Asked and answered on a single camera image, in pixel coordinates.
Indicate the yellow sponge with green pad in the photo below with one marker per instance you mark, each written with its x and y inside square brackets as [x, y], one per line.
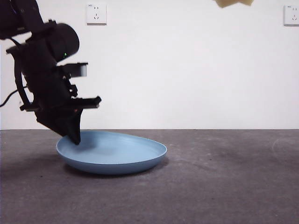
[233, 2]

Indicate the blue round plate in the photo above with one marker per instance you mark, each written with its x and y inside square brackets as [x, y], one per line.
[121, 156]

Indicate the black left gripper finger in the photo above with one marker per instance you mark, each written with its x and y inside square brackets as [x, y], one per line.
[74, 128]
[53, 123]

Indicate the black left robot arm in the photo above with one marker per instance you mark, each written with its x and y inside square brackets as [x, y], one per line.
[63, 39]

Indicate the white wall socket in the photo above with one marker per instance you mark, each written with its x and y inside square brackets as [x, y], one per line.
[96, 14]
[292, 16]

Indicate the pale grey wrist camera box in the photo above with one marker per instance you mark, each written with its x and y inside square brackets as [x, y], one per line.
[83, 70]

